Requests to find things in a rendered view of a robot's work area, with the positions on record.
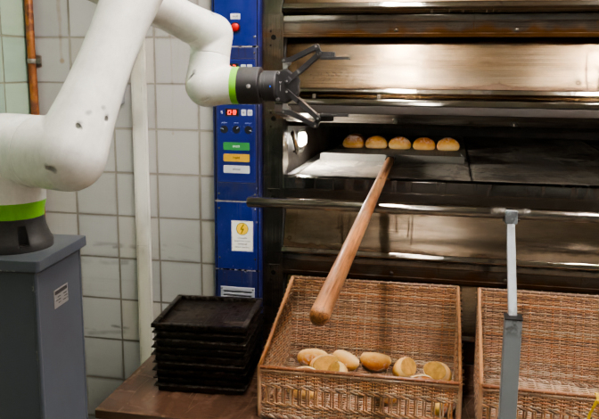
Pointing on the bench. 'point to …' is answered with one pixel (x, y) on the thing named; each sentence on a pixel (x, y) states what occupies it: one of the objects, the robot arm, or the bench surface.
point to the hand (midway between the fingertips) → (344, 86)
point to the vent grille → (237, 291)
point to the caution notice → (242, 235)
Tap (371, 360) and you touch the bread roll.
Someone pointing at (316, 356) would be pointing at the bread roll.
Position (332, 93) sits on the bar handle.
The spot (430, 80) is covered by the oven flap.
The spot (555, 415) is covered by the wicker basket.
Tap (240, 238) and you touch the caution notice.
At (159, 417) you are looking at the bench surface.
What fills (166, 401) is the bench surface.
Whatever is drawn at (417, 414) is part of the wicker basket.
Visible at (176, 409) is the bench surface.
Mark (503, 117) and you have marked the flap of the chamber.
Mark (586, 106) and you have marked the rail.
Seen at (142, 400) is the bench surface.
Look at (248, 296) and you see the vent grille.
